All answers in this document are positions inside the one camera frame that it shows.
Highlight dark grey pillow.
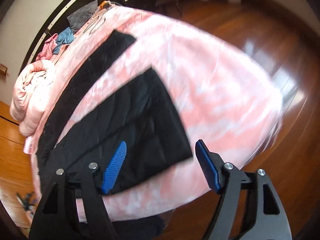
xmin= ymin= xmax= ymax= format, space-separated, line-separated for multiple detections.
xmin=67 ymin=0 xmax=98 ymax=34

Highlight black pants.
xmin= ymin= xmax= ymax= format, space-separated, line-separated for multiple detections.
xmin=36 ymin=31 xmax=193 ymax=194

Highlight pink folded quilt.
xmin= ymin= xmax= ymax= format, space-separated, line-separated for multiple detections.
xmin=10 ymin=60 xmax=55 ymax=137

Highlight pink patterned bed cover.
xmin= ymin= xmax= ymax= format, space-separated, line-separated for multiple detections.
xmin=25 ymin=6 xmax=282 ymax=221

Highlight black cable on bed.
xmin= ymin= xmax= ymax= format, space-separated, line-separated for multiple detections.
xmin=83 ymin=15 xmax=107 ymax=35

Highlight blue garment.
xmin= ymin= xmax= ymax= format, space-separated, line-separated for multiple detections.
xmin=53 ymin=27 xmax=74 ymax=55

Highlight pink garment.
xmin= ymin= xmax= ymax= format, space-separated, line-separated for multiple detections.
xmin=36 ymin=33 xmax=58 ymax=61

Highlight black headboard with white stripe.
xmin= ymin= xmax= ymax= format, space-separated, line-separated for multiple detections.
xmin=20 ymin=0 xmax=115 ymax=70

